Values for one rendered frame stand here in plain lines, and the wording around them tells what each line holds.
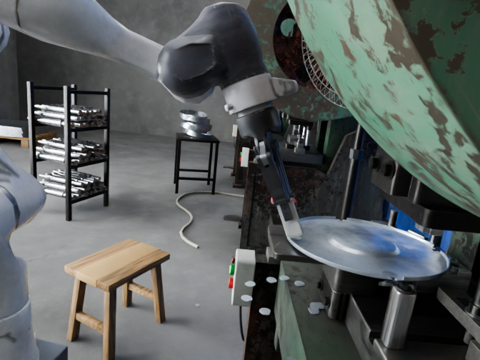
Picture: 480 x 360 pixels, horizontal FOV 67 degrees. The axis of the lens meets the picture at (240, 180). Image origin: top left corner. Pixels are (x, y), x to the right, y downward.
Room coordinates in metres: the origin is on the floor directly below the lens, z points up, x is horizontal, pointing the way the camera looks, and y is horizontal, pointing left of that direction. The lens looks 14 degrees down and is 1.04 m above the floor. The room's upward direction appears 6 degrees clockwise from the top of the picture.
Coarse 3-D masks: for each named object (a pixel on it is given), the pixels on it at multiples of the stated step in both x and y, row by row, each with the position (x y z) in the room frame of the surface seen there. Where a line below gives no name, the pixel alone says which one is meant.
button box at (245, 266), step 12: (240, 252) 0.88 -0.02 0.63; (252, 252) 0.89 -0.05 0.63; (240, 264) 0.84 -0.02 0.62; (252, 264) 0.84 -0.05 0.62; (240, 276) 0.84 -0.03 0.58; (252, 276) 0.84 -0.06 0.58; (240, 288) 0.84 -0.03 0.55; (252, 288) 0.84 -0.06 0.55; (240, 300) 0.84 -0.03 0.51; (240, 312) 0.91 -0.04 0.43; (240, 324) 0.91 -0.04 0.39
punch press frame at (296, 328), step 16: (464, 240) 0.80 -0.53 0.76; (464, 256) 0.78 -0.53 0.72; (288, 272) 0.77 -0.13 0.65; (304, 272) 0.77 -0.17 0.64; (320, 272) 0.78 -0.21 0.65; (288, 288) 0.70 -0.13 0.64; (304, 288) 0.70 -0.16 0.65; (288, 304) 0.68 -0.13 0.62; (304, 304) 0.64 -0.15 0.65; (288, 320) 0.65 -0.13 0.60; (304, 320) 0.59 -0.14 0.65; (320, 320) 0.59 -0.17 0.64; (336, 320) 0.60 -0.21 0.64; (288, 336) 0.63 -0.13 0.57; (304, 336) 0.54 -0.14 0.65; (320, 336) 0.54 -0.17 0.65; (336, 336) 0.55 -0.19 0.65; (288, 352) 0.61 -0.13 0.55; (304, 352) 0.50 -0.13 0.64; (320, 352) 0.51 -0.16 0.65; (336, 352) 0.51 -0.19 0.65; (352, 352) 0.51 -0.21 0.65
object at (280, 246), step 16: (272, 224) 0.71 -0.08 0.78; (272, 240) 0.62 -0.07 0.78; (288, 240) 0.63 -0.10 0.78; (288, 256) 0.57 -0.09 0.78; (304, 256) 0.57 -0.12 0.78; (336, 272) 0.60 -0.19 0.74; (320, 288) 0.67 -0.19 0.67; (336, 288) 0.59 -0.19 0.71; (352, 288) 0.59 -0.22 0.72; (368, 288) 0.59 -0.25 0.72; (336, 304) 0.59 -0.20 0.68
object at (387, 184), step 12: (372, 156) 0.68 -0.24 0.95; (384, 156) 0.65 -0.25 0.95; (372, 168) 0.67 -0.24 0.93; (384, 168) 0.61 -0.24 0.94; (396, 168) 0.59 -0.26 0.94; (372, 180) 0.68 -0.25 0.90; (384, 180) 0.63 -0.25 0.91; (396, 180) 0.59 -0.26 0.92; (408, 180) 0.59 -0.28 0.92; (396, 192) 0.59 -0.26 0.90; (408, 192) 0.59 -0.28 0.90; (420, 192) 0.57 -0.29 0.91; (432, 192) 0.57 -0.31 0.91; (420, 204) 0.57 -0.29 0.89; (432, 204) 0.57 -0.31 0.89; (444, 204) 0.57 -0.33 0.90
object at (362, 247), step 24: (312, 216) 0.76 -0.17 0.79; (312, 240) 0.63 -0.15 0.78; (336, 240) 0.63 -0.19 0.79; (360, 240) 0.64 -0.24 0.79; (384, 240) 0.66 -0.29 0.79; (408, 240) 0.69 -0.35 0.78; (336, 264) 0.52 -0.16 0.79; (360, 264) 0.54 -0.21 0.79; (384, 264) 0.55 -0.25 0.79; (408, 264) 0.56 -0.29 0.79; (432, 264) 0.57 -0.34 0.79
